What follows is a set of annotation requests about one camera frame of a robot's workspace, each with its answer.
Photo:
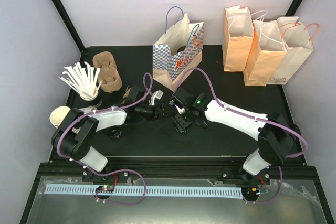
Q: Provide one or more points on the white paper cup stack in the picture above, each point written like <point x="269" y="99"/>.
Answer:
<point x="57" y="115"/>

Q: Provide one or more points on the cup of white straws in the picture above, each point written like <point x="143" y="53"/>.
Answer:
<point x="83" y="80"/>

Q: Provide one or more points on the light blue cable duct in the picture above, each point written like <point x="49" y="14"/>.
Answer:
<point x="149" y="191"/>

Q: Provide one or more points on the orange paper bag middle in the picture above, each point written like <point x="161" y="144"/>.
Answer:
<point x="267" y="51"/>

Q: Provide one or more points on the orange paper bag white handles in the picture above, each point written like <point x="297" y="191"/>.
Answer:
<point x="238" y="34"/>

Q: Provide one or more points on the brown cup carrier stack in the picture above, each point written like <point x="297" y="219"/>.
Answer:
<point x="108" y="75"/>

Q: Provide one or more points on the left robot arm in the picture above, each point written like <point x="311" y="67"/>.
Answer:
<point x="73" y="139"/>

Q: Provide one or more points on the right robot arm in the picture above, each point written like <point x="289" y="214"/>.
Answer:
<point x="274" y="136"/>

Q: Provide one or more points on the beige paper bag orange handles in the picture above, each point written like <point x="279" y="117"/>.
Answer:
<point x="298" y="38"/>

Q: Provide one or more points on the blue checkered paper bag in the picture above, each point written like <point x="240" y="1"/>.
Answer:
<point x="170" y="68"/>

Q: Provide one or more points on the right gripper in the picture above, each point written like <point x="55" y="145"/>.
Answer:
<point x="181" y="124"/>

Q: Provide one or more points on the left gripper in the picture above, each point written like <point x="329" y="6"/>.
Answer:
<point x="160" y="110"/>

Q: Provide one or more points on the brown carrier half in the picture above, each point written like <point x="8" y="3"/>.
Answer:
<point x="126" y="100"/>

